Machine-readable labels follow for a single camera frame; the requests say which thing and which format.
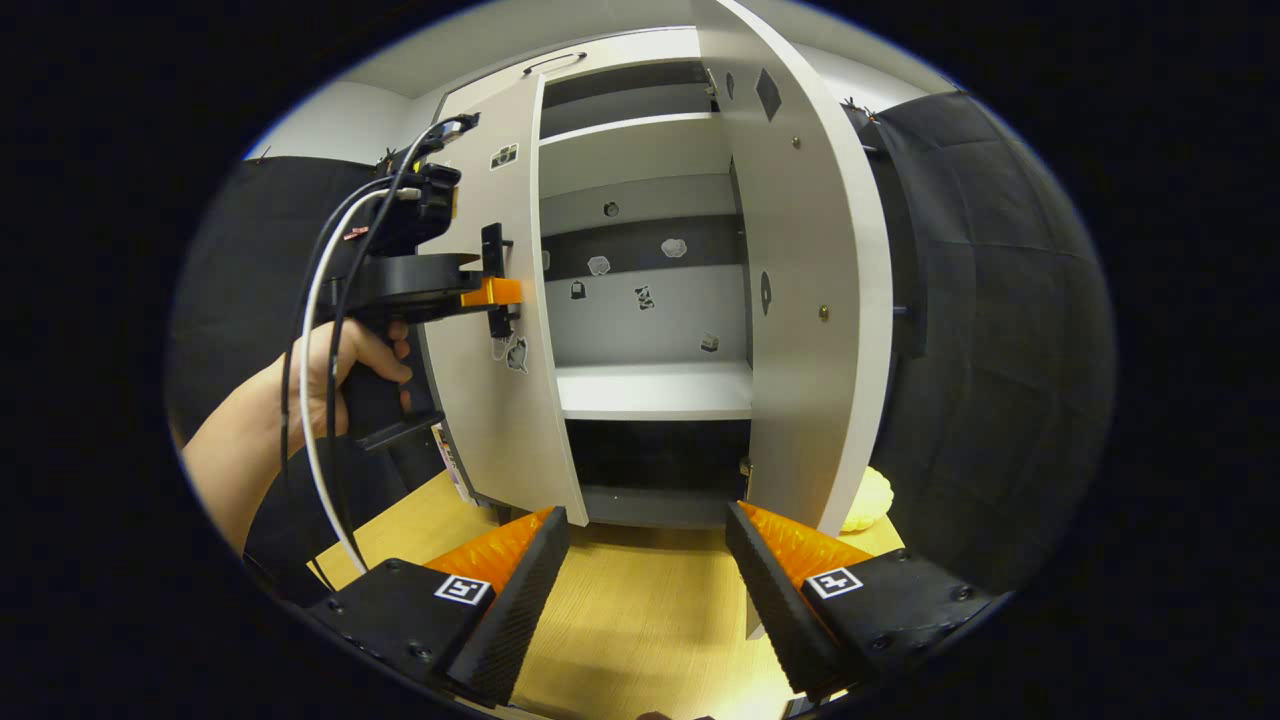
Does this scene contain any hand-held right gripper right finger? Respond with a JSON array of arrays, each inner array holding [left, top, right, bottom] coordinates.
[[726, 499, 1002, 701]]

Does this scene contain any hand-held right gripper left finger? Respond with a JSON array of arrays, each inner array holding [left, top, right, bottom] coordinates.
[[305, 506, 572, 706]]

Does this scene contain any black door handle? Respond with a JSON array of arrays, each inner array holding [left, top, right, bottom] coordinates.
[[481, 221, 517, 339]]

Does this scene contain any beige shoe cabinet door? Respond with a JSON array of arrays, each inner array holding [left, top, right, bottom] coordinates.
[[694, 0, 895, 537], [424, 74, 590, 527]]

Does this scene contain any beige double-door shoe cabinet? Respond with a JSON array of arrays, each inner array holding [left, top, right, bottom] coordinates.
[[420, 0, 933, 536]]

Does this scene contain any white cabinet shelf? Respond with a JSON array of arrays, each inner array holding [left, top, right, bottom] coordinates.
[[539, 111, 724, 147], [554, 361, 754, 422]]

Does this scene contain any beige cabinet flap panel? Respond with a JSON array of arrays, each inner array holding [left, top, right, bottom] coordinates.
[[438, 27, 702, 112]]

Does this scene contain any yellow ribbed ball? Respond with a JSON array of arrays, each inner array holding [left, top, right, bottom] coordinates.
[[839, 466, 895, 534]]

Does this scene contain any grey spine book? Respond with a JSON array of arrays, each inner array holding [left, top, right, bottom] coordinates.
[[431, 424, 473, 507]]

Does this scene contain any black cable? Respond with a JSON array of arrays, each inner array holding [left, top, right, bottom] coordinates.
[[278, 113, 482, 561]]

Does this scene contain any white cable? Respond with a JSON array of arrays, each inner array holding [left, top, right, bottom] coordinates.
[[299, 187, 423, 575]]

